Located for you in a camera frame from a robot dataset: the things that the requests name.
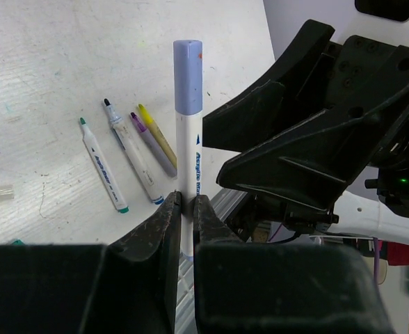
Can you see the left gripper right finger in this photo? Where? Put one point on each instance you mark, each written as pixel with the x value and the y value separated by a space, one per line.
pixel 214 288

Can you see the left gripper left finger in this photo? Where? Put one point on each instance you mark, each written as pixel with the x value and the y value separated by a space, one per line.
pixel 135 289

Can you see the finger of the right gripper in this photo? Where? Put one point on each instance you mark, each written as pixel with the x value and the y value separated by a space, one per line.
pixel 254 115

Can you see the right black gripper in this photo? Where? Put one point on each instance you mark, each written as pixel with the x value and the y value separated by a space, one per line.
pixel 313 162

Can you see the lavender acrylic marker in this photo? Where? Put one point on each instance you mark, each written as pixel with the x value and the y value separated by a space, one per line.
pixel 187 64

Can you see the pink slim pen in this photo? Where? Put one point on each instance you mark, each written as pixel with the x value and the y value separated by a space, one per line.
pixel 153 146

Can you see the yellow highlighter pen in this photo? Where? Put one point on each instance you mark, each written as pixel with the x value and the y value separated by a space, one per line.
pixel 157 134

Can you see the blue cap white marker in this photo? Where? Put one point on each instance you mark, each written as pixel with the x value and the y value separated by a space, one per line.
pixel 133 153

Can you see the green acrylic marker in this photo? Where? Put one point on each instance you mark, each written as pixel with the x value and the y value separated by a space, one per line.
pixel 103 168

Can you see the green marker cap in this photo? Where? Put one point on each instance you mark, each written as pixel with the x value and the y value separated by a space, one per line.
pixel 16 242

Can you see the aluminium frame rail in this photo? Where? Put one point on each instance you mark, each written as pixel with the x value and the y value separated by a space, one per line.
pixel 225 203

